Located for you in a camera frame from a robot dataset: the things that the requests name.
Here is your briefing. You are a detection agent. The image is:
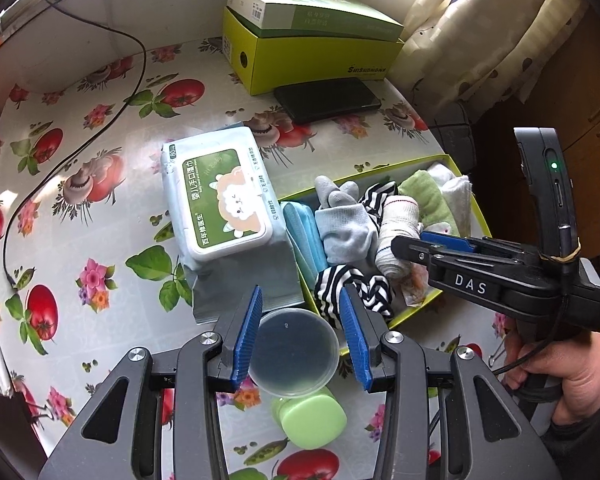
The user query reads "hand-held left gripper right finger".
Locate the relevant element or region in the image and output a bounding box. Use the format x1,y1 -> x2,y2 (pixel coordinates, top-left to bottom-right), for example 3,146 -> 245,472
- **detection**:
339,284 -> 563,480

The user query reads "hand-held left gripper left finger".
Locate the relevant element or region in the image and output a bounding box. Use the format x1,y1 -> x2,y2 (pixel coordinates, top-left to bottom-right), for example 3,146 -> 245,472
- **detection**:
37,285 -> 264,480

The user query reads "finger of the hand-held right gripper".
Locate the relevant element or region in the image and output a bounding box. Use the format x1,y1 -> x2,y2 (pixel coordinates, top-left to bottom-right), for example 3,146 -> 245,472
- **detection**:
421,231 -> 531,257
390,235 -> 533,281

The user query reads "white cloth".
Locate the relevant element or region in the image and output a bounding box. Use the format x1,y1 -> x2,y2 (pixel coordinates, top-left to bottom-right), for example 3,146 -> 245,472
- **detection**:
440,175 -> 475,236

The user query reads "white patterned sock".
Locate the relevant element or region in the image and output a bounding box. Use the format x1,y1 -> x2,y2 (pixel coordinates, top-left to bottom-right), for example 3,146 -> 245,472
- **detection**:
375,195 -> 423,281

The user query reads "black white striped sock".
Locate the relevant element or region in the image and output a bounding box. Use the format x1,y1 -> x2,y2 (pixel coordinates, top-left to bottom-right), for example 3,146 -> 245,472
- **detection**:
357,182 -> 400,223
314,265 -> 395,332

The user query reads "green towel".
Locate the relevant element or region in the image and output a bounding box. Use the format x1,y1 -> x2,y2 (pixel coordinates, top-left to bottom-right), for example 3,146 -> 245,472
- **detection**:
397,170 -> 453,233

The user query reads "clear round plastic container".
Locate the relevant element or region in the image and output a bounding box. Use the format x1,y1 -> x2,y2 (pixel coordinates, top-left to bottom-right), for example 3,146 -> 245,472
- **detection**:
248,308 -> 341,396

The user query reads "yellow-green box lid tray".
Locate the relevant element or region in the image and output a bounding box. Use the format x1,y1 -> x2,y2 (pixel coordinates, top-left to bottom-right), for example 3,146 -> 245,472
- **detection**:
277,154 -> 493,356

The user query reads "light blue sock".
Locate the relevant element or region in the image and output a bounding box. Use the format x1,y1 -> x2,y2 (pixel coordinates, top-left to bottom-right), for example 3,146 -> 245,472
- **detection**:
314,202 -> 381,267
279,201 -> 328,286

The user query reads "grey glove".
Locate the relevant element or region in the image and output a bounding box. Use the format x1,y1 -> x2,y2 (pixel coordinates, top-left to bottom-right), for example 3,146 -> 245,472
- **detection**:
314,175 -> 361,211

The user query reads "person's right forearm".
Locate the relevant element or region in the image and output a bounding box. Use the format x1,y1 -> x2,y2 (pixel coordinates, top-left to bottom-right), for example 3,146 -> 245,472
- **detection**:
547,400 -> 600,480

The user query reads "person's right hand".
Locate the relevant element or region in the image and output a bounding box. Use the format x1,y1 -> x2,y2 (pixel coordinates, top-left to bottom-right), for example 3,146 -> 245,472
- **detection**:
505,327 -> 600,426

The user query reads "clear plastic wrapper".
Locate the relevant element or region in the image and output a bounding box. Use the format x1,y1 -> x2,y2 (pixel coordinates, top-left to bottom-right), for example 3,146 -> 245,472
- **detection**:
399,262 -> 433,307

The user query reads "small green jar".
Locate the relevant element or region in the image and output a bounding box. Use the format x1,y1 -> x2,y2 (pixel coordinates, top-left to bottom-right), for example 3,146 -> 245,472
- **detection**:
271,386 -> 347,450

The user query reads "wet wipes pack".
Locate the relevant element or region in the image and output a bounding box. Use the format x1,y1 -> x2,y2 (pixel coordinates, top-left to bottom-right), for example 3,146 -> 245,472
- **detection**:
161,126 -> 306,326

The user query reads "wooden cabinet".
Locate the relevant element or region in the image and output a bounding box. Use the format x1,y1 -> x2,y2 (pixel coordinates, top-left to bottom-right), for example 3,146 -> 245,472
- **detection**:
472,5 -> 600,271

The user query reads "black phone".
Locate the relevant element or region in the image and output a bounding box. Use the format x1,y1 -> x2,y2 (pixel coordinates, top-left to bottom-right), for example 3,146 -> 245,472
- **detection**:
272,77 -> 382,126

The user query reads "floral plastic tablecloth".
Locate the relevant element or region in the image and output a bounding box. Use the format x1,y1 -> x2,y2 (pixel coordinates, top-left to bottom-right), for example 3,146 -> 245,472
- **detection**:
0,35 -> 506,480

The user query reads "patterned beige curtain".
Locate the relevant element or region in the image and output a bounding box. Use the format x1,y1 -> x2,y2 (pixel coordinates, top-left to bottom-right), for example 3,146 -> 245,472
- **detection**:
387,0 -> 596,111

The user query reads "yellow-green shoebox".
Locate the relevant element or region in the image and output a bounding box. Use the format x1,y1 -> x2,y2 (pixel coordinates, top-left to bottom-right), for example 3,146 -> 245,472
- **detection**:
222,5 -> 406,97

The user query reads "white and green box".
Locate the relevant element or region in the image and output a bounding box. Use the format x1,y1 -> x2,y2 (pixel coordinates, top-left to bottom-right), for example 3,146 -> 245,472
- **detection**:
227,0 -> 405,41

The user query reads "black cable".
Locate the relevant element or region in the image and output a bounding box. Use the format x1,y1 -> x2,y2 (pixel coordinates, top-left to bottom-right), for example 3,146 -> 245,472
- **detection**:
0,0 -> 148,291

